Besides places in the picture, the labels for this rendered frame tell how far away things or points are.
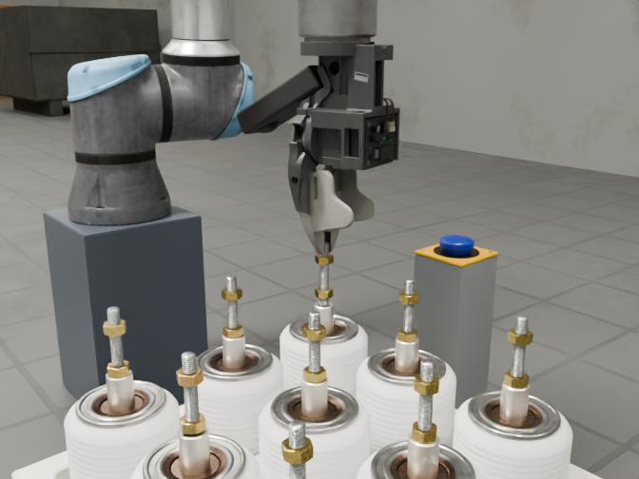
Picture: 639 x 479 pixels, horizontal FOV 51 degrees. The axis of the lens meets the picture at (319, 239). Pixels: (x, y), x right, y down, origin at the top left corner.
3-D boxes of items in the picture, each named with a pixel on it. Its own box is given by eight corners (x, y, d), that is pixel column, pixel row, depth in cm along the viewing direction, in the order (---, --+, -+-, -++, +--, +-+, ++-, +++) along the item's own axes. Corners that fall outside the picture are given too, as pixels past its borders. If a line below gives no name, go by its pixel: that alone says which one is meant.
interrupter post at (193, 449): (218, 464, 51) (216, 425, 50) (201, 482, 49) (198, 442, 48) (190, 456, 52) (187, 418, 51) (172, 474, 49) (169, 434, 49)
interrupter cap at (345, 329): (367, 343, 71) (367, 336, 71) (297, 351, 69) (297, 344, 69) (347, 316, 78) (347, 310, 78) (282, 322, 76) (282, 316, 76)
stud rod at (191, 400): (203, 444, 50) (197, 351, 48) (199, 451, 49) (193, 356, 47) (189, 443, 50) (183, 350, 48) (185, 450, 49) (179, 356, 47)
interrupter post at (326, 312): (337, 335, 73) (338, 307, 72) (316, 337, 72) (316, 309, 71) (331, 327, 75) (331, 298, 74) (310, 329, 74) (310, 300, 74)
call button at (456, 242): (432, 255, 80) (433, 238, 79) (453, 248, 83) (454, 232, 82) (459, 262, 77) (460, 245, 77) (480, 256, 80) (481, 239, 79)
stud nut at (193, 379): (206, 375, 49) (206, 365, 48) (200, 388, 47) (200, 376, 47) (180, 374, 49) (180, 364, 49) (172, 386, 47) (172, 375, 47)
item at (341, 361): (376, 492, 75) (379, 343, 70) (291, 506, 73) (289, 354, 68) (351, 444, 84) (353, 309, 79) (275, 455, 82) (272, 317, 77)
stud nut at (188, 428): (209, 422, 50) (208, 412, 50) (203, 435, 48) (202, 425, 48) (183, 421, 50) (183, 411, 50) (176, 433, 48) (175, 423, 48)
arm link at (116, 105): (67, 146, 103) (57, 54, 99) (155, 141, 109) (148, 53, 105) (79, 158, 93) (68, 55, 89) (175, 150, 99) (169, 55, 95)
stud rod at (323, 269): (328, 308, 73) (329, 241, 71) (328, 312, 72) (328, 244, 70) (319, 308, 73) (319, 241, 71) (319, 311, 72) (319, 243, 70)
